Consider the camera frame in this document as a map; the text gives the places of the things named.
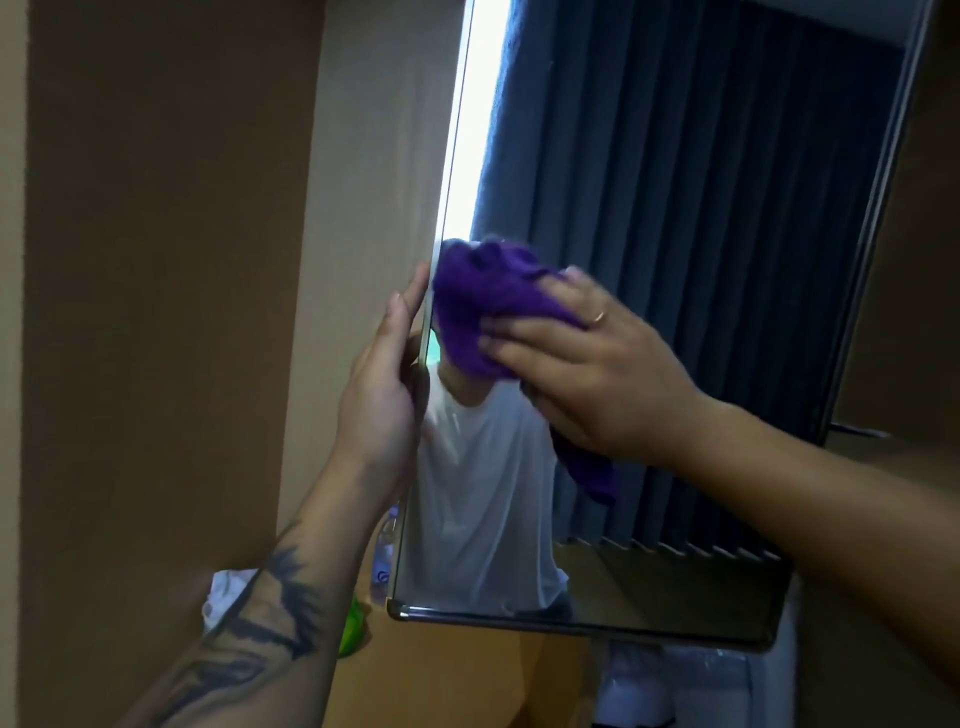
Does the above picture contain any person's left forearm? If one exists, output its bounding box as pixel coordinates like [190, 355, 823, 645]
[112, 450, 412, 728]

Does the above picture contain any metal-framed mirror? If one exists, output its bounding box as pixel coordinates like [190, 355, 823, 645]
[386, 0, 940, 655]

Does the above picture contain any purple cleaning cloth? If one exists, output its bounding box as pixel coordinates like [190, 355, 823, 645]
[431, 236, 620, 505]

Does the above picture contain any clear plastic water bottle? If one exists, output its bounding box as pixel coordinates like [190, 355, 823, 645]
[369, 505, 403, 606]

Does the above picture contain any person's left hand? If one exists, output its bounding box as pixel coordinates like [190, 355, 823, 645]
[332, 262, 433, 492]

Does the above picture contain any clear plastic bag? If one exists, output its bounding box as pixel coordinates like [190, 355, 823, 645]
[591, 577, 801, 728]

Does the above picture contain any person's right hand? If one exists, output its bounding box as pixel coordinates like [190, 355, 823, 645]
[478, 266, 725, 472]

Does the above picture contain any white crumpled cloth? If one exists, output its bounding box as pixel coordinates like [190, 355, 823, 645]
[200, 567, 261, 636]

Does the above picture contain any green plastic object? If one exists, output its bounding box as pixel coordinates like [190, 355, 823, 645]
[337, 596, 371, 661]

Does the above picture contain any person's right forearm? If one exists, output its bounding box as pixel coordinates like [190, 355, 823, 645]
[671, 396, 960, 680]

